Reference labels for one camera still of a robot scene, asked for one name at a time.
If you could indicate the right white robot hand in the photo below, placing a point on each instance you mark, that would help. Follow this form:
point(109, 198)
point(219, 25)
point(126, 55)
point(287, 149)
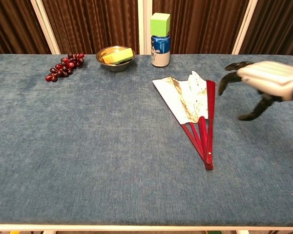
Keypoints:
point(266, 73)

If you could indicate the dark red strip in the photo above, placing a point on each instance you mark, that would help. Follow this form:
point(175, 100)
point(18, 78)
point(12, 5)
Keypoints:
point(185, 97)

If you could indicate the dark brown curtain panel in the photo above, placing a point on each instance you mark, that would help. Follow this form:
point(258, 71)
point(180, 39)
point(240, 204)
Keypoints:
point(278, 24)
point(14, 24)
point(95, 24)
point(205, 24)

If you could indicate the blue white drink can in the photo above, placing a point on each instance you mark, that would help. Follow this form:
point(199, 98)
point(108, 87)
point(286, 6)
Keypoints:
point(160, 56)

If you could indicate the green foam block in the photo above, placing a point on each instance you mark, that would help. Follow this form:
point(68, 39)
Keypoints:
point(160, 24)

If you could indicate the small steel bowl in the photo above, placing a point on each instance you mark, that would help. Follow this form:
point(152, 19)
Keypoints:
point(117, 67)

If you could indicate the yellow green sponge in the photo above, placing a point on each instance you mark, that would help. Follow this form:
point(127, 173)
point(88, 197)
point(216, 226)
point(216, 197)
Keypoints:
point(117, 56)

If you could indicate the blue fabric table cover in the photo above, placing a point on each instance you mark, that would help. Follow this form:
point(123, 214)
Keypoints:
point(88, 146)

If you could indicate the dark red grape bunch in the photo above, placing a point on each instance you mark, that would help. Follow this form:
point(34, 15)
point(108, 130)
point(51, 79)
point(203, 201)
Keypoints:
point(63, 68)

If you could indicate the white frame post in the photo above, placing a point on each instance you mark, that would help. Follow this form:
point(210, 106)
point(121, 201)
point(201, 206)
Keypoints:
point(45, 24)
point(244, 24)
point(144, 24)

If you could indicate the white table frame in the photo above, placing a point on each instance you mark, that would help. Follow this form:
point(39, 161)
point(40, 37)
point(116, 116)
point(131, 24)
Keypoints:
point(136, 228)

